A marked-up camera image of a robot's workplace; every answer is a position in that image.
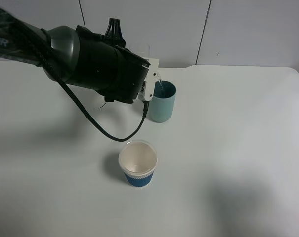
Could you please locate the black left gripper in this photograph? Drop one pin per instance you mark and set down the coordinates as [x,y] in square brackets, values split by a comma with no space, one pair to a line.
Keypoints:
[106,66]

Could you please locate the clear plastic drink bottle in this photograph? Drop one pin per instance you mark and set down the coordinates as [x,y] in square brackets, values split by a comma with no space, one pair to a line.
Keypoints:
[158,76]

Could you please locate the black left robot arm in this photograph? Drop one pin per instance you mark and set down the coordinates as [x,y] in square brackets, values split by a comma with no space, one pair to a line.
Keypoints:
[55,50]

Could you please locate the teal green cup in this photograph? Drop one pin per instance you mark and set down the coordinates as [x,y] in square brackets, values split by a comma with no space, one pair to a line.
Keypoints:
[162,103]

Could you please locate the blue and white paper cup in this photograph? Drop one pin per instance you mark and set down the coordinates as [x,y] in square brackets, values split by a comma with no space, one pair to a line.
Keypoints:
[138,160]

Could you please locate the tall clear glass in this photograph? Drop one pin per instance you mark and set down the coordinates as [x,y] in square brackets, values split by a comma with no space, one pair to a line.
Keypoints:
[141,49]

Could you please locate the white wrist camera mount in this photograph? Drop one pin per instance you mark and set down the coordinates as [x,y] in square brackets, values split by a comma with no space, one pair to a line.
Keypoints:
[147,89]

